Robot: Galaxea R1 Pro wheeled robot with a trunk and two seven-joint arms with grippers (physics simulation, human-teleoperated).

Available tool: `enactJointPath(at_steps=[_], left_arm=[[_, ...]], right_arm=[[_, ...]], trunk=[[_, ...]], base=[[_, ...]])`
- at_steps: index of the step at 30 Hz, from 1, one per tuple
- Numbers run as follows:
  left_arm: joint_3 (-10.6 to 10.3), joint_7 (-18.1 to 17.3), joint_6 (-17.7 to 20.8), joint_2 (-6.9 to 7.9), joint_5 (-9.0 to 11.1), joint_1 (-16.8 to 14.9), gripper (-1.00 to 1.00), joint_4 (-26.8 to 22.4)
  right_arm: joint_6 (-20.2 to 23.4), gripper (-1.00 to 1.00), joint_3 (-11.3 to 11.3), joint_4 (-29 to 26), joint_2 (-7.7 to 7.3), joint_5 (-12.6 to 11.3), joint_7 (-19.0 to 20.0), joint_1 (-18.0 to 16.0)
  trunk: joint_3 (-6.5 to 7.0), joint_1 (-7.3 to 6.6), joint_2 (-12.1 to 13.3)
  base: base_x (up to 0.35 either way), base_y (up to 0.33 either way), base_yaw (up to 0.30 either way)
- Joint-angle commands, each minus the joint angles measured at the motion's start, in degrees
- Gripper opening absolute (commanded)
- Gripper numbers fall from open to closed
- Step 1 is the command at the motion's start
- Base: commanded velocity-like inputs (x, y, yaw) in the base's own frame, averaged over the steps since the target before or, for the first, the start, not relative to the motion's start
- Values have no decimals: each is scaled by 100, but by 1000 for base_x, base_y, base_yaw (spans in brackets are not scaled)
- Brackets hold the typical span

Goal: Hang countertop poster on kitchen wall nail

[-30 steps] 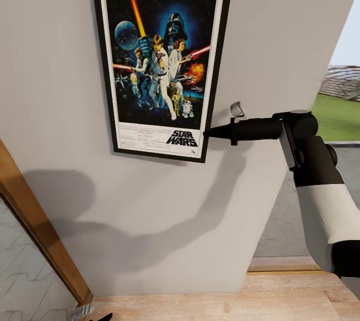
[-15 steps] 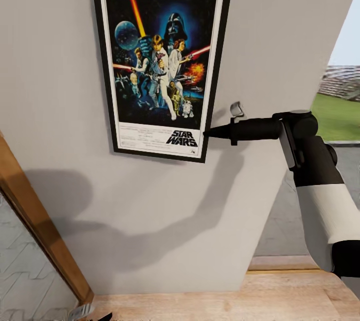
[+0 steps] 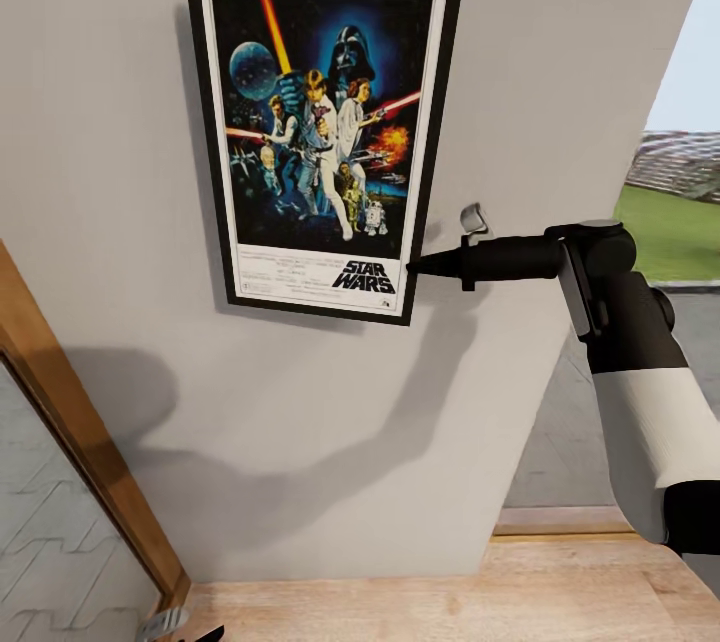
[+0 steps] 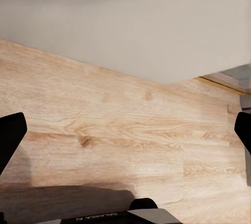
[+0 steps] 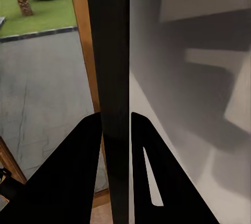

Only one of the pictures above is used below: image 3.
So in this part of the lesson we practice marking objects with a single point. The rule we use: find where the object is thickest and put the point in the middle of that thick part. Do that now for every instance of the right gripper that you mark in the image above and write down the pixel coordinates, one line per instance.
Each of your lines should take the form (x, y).
(500, 260)

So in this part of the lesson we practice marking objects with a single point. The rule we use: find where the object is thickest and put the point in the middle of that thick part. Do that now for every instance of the fixed window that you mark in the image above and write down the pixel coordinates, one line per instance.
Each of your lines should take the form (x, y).
(670, 204)

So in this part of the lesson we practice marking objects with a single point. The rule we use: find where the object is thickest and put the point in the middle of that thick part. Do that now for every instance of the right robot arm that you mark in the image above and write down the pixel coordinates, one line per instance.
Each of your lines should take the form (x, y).
(662, 439)

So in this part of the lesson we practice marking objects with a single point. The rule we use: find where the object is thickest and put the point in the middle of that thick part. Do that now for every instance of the door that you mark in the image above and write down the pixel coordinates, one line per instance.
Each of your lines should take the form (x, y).
(82, 556)

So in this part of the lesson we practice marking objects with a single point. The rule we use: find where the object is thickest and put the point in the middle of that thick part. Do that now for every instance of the poster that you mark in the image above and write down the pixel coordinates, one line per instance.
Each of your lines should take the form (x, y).
(322, 122)

